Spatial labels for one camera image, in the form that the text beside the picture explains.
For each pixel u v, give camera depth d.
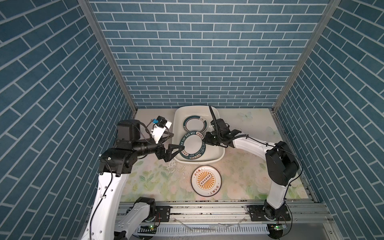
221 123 0.73
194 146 0.91
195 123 1.12
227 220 0.74
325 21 0.75
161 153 0.51
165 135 0.63
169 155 0.52
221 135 0.72
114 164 0.40
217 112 1.08
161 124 0.50
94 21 0.75
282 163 0.50
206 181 0.84
